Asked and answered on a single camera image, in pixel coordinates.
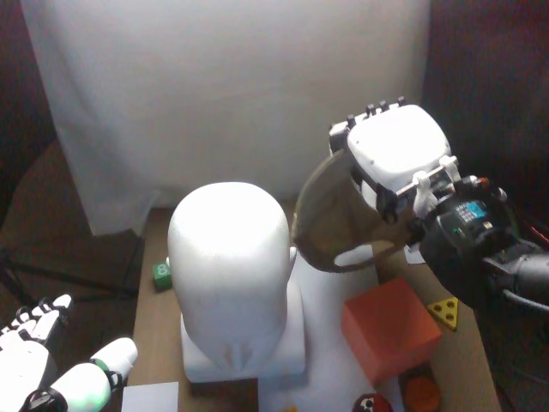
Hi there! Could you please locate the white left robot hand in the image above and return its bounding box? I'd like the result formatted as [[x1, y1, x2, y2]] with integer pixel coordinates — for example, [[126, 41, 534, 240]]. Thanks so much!
[[0, 294, 139, 412]]

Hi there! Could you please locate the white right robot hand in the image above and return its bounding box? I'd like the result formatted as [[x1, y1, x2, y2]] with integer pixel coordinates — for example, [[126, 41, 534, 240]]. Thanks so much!
[[329, 96, 459, 224]]

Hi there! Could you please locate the beige baseball cap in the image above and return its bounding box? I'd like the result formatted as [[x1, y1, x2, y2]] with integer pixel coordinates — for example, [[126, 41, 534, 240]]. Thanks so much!
[[291, 149, 413, 275]]

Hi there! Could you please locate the white mannequin head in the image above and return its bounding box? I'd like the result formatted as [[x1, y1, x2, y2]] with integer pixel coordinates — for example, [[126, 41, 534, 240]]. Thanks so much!
[[167, 182, 306, 383]]

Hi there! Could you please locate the green number block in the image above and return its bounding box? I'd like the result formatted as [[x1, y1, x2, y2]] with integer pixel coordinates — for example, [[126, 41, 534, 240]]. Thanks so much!
[[152, 262, 173, 292]]

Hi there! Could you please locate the yellow triangle block with holes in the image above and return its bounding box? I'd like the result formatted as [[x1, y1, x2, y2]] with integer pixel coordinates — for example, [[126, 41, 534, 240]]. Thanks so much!
[[426, 296, 460, 332]]

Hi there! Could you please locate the white backdrop cloth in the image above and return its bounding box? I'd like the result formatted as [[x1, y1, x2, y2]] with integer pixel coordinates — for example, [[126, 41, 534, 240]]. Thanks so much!
[[19, 0, 432, 237]]

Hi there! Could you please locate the orange cube block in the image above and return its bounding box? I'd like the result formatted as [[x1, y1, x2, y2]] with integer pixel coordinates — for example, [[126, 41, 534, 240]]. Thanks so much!
[[341, 276, 443, 387]]

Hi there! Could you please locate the orange toy fruit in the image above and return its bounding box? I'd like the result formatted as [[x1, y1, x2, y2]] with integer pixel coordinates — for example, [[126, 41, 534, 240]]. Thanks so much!
[[402, 373, 443, 411]]

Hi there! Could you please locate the red bird toy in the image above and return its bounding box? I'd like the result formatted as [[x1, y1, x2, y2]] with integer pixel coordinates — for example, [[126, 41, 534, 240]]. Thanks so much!
[[352, 392, 394, 412]]

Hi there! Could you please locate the red cable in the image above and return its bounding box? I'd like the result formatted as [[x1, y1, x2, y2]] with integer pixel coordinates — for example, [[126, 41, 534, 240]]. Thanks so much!
[[521, 216, 549, 244]]

